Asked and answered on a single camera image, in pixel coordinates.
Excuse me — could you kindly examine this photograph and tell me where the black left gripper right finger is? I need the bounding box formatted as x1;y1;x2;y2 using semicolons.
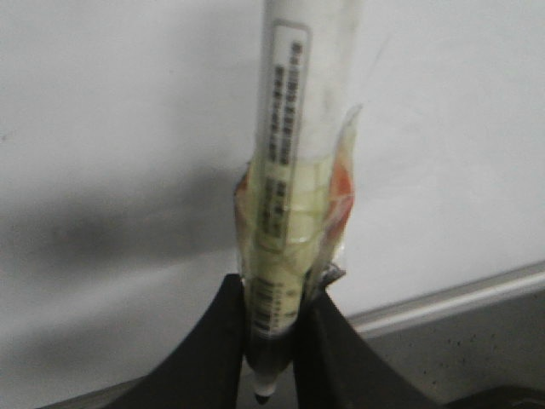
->
293;292;441;409

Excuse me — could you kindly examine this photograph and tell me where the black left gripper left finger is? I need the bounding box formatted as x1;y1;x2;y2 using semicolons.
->
51;274;244;408

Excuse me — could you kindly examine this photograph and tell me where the white whiteboard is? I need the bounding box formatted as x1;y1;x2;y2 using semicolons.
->
1;1;544;400

